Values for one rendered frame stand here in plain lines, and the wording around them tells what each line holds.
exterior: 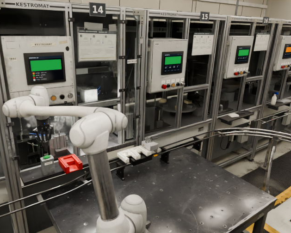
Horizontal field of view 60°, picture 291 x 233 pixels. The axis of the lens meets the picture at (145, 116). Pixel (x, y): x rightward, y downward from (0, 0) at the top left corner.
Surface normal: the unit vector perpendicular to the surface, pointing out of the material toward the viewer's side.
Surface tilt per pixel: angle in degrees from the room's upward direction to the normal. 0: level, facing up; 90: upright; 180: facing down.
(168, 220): 0
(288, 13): 90
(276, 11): 90
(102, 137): 83
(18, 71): 90
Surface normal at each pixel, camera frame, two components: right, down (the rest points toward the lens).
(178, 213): 0.04, -0.94
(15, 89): 0.59, 0.30
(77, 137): -0.51, 0.18
